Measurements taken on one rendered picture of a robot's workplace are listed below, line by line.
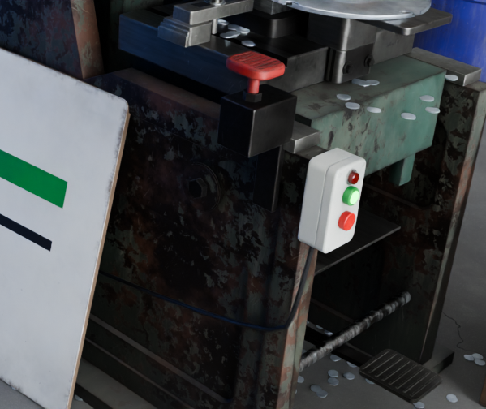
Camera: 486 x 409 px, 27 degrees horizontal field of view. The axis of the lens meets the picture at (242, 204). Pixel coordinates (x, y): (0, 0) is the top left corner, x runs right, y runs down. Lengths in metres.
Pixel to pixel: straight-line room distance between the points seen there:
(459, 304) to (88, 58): 1.08
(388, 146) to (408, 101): 0.08
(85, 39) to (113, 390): 0.64
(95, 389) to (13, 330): 0.19
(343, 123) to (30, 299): 0.67
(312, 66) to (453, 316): 0.89
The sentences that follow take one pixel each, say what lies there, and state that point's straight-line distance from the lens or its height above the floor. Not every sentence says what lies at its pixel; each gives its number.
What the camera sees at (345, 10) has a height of 0.78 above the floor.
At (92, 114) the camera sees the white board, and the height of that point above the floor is 0.54.
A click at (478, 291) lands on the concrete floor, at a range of 2.46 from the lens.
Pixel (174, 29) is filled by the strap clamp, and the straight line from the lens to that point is 1.59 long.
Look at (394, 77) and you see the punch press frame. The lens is 1.74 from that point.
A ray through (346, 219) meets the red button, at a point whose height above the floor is 0.55.
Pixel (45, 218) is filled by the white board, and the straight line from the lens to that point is 1.82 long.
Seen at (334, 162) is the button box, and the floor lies 0.63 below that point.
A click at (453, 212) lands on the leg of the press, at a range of 1.92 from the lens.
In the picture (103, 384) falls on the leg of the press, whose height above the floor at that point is 0.03.
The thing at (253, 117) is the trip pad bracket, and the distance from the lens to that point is 1.36.
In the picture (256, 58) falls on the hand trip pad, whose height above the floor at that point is 0.76.
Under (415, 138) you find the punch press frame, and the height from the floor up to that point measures 0.53.
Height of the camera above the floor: 1.20
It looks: 27 degrees down
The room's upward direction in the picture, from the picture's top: 7 degrees clockwise
